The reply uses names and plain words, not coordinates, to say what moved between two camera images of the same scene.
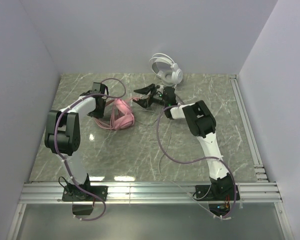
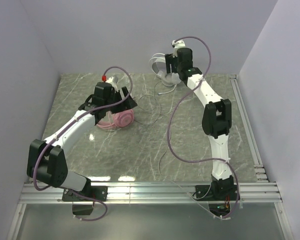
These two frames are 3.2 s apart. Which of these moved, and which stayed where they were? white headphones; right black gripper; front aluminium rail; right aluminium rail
Moved: right black gripper
Stayed: white headphones; front aluminium rail; right aluminium rail
